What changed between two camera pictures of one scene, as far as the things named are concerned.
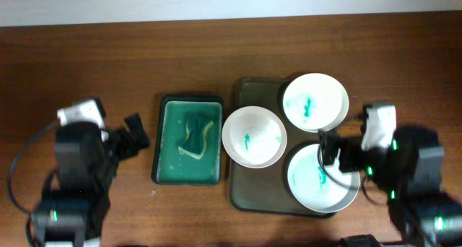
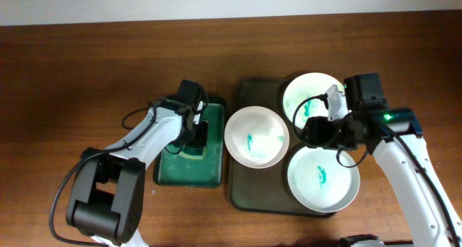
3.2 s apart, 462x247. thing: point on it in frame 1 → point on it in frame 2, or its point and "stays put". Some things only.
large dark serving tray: (266, 191) stays put
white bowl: (254, 136) stays put
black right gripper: (349, 146) → (317, 133)
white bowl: (320, 186) stays put
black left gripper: (120, 141) → (201, 140)
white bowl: (315, 101) stays put
